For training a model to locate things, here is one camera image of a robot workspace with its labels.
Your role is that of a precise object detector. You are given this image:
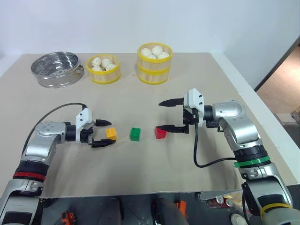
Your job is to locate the yellow toy brick cube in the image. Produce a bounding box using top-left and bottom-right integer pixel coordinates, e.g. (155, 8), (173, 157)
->
(105, 127), (118, 141)

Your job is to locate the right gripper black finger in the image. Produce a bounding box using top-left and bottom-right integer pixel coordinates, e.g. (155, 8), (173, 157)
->
(156, 125), (190, 135)
(158, 97), (186, 108)

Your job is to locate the red toy brick cube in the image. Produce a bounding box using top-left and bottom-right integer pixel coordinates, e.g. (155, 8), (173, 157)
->
(154, 127), (167, 140)

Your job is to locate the stainless steel steamer pot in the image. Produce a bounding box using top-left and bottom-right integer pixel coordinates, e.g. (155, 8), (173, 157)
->
(30, 51), (85, 90)

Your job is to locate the dark rounded shape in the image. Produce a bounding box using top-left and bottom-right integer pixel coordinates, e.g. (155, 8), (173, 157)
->
(151, 196), (189, 225)

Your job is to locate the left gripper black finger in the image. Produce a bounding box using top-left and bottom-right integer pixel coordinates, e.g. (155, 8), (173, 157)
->
(91, 138), (117, 149)
(94, 119), (112, 128)

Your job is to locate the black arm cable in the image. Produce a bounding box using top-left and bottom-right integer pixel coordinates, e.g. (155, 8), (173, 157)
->
(23, 102), (87, 153)
(193, 114), (236, 169)

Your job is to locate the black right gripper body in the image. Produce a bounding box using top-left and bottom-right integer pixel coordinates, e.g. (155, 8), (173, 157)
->
(182, 106), (199, 128)

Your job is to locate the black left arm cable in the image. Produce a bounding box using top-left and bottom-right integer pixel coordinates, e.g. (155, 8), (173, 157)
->
(23, 102), (87, 153)

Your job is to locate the green toy brick cube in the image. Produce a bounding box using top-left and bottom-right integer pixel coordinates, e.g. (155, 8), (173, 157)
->
(129, 127), (142, 142)

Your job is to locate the white shoe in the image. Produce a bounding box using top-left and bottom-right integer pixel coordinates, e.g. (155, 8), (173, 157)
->
(230, 212), (247, 225)

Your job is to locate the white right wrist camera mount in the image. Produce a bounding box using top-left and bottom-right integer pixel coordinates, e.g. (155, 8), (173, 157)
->
(183, 88), (206, 125)

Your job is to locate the open box with cans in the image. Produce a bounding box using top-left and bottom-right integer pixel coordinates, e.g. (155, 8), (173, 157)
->
(198, 189), (244, 210)

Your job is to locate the yellow-rimmed bamboo steamer basket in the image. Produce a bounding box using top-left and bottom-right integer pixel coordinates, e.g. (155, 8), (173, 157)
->
(136, 65), (171, 85)
(136, 42), (174, 72)
(85, 54), (122, 84)

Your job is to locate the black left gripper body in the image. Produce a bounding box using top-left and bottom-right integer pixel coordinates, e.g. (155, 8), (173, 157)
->
(80, 126), (97, 147)

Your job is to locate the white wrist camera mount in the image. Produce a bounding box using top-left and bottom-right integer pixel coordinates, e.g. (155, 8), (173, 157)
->
(183, 88), (206, 125)
(75, 106), (96, 143)

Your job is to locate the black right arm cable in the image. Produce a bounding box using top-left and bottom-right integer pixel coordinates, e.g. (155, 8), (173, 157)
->
(193, 114), (236, 169)

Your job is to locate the orange plastic part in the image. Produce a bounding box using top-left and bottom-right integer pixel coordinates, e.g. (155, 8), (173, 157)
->
(175, 200), (188, 218)
(61, 210), (76, 225)

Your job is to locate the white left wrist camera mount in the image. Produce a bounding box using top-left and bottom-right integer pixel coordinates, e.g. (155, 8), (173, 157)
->
(75, 106), (96, 143)

